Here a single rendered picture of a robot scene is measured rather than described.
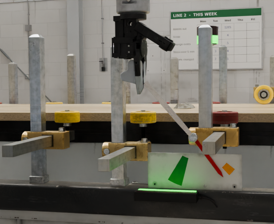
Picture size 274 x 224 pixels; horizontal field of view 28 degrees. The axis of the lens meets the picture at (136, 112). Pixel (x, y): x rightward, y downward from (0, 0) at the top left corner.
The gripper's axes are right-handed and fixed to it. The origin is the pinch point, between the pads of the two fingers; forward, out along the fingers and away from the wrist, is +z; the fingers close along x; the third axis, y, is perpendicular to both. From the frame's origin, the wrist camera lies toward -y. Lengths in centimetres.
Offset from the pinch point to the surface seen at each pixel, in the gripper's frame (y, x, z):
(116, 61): 8.8, -6.3, -8.0
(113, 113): 9.8, -6.3, 6.9
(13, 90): 95, -115, 1
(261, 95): -29, -93, 4
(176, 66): 11, -115, -10
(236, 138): -24.9, -5.6, 13.4
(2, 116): 55, -26, 9
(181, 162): -9.9, -5.5, 20.1
